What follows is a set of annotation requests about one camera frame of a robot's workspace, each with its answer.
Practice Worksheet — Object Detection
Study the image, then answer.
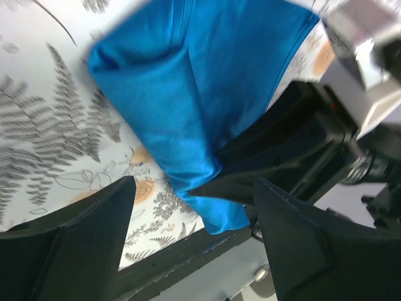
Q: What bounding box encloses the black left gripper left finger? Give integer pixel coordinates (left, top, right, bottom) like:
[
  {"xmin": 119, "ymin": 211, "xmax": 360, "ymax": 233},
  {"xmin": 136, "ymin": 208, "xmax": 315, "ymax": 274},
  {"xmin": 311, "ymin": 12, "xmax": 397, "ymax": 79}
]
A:
[{"xmin": 1, "ymin": 176, "xmax": 135, "ymax": 300}]

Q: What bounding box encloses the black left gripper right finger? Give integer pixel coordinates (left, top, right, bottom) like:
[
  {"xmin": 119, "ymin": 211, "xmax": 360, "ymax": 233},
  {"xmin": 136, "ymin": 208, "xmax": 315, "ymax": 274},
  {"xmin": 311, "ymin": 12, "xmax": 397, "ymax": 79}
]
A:
[{"xmin": 254, "ymin": 179, "xmax": 400, "ymax": 300}]

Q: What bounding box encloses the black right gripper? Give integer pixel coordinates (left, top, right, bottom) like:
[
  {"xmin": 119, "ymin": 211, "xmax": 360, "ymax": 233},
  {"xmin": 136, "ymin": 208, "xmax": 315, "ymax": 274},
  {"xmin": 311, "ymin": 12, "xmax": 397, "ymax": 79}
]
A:
[{"xmin": 190, "ymin": 81, "xmax": 400, "ymax": 206}]

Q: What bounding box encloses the blue cloth napkin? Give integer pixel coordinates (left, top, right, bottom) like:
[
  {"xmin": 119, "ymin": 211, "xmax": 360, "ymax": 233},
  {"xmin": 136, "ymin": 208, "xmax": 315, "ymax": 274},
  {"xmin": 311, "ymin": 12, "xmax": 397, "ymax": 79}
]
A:
[{"xmin": 87, "ymin": 0, "xmax": 319, "ymax": 235}]

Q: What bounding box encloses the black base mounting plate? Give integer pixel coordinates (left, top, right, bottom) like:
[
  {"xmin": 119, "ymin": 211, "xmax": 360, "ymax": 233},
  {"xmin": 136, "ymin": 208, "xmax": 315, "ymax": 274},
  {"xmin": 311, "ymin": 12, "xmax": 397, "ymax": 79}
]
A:
[{"xmin": 112, "ymin": 228, "xmax": 251, "ymax": 300}]

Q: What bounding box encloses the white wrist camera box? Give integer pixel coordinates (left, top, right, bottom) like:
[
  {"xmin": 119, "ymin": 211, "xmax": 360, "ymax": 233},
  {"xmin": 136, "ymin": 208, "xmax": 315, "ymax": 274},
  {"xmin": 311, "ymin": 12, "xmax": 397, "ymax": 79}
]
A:
[{"xmin": 320, "ymin": 1, "xmax": 400, "ymax": 138}]

